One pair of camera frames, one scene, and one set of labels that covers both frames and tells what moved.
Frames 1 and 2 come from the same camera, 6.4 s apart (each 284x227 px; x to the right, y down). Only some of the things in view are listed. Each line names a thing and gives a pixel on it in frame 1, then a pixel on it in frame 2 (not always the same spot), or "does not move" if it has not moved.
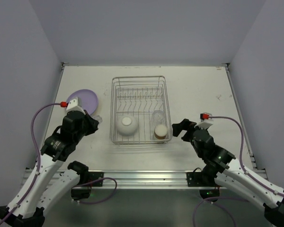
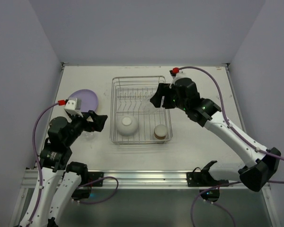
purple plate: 89,100 does not move
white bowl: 127,126 does not move
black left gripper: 89,123 does not move
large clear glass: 158,117 → 147,107
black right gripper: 186,130 → 168,95
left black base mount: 84,191 does not move
